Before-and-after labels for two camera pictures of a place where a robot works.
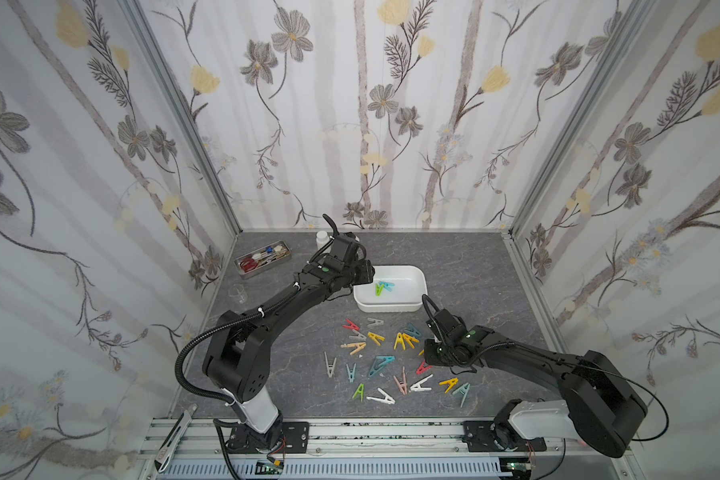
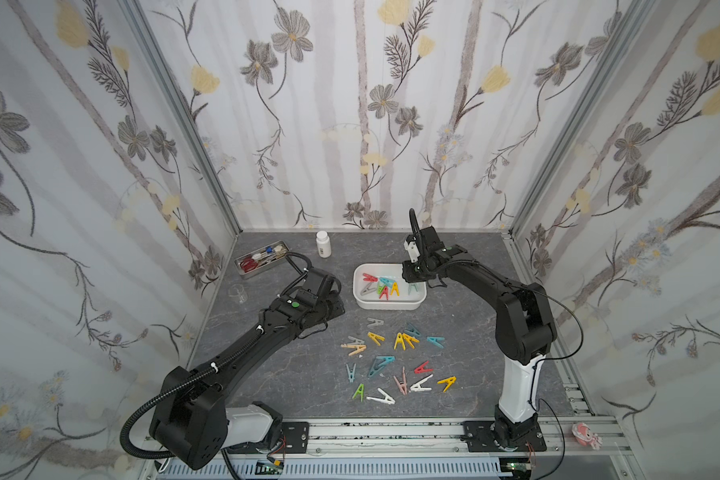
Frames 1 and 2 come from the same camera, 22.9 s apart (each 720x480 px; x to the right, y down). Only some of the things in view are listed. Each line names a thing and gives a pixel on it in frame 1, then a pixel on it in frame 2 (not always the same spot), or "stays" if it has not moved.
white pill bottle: x=321 y=240 stays
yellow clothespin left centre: x=376 y=337 stays
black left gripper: x=367 y=273 → x=338 y=305
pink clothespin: x=403 y=387 stays
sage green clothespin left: x=351 y=373 stays
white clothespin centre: x=416 y=387 stays
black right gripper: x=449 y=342 → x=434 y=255
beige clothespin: x=359 y=346 stays
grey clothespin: x=330 y=367 → x=367 y=290
